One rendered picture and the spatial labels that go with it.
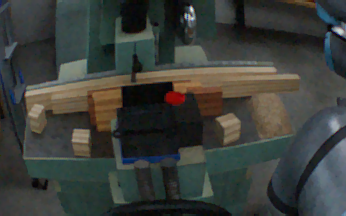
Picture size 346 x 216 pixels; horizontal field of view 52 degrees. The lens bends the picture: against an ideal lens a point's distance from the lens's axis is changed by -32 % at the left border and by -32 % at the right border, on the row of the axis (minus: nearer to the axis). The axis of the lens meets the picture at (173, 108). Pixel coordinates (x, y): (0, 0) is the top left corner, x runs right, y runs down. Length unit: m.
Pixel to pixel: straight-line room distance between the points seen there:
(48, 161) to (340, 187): 0.68
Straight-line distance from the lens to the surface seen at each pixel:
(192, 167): 0.77
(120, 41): 0.87
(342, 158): 0.33
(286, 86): 1.05
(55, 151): 0.89
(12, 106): 1.82
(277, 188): 0.43
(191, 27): 1.00
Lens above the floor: 1.46
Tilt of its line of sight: 35 degrees down
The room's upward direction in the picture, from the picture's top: straight up
